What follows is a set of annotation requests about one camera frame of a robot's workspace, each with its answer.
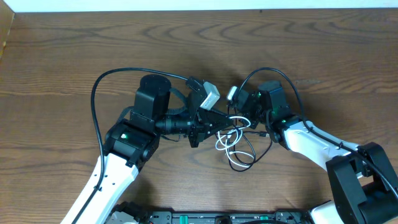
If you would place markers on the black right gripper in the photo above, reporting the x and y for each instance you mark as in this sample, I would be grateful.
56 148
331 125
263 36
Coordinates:
254 111

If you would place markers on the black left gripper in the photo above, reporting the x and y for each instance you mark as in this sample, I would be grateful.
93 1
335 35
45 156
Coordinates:
196 127

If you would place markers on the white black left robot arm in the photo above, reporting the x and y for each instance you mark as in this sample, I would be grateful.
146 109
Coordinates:
158 110

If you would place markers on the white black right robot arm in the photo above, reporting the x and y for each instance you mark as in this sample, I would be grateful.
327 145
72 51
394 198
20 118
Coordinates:
362 178

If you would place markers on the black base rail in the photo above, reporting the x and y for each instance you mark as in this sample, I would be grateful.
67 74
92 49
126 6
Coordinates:
128 212

